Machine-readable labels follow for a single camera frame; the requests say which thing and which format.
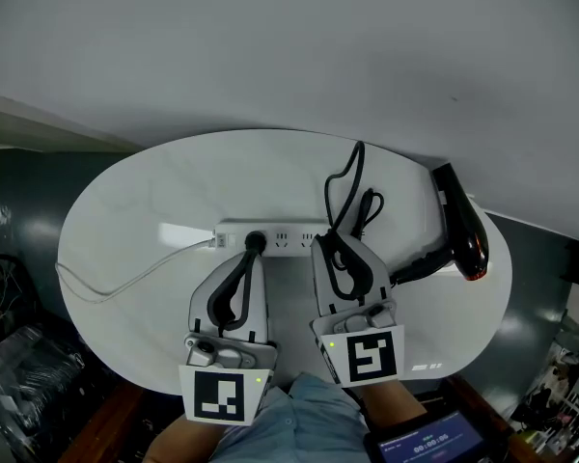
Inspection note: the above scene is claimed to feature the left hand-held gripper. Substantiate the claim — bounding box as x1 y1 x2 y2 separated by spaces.
178 252 279 426

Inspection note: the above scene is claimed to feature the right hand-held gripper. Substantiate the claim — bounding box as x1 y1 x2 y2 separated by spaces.
309 232 406 389

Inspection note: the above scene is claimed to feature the black hair dryer plug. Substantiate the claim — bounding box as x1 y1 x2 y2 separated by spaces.
243 230 269 255

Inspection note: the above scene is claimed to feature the white power strip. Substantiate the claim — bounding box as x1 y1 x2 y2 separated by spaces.
212 217 330 258

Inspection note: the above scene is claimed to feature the black hair dryer cable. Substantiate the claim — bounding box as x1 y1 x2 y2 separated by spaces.
323 140 385 240

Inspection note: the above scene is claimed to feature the black hair dryer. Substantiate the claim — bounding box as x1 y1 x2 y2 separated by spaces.
389 161 489 287

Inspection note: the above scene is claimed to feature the person's right forearm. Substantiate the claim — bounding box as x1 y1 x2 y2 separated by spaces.
350 378 428 442

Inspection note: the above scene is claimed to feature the person's left forearm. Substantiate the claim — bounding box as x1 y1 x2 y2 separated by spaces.
142 413 226 463

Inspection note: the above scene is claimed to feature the person's light blue shirt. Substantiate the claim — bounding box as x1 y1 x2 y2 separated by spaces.
210 371 371 463

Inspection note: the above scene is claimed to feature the brown wooden bench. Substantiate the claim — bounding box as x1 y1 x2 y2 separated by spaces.
66 381 149 463

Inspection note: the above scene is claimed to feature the black tablet with timer screen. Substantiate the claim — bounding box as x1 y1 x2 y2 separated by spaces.
363 409 489 463

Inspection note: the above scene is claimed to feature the black plastic bag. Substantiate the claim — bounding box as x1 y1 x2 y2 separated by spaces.
0 324 87 452

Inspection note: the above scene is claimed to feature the white power strip cable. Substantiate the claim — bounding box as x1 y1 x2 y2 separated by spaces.
54 237 218 305

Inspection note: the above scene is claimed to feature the red and black wire bundle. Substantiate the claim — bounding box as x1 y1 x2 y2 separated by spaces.
0 252 31 325

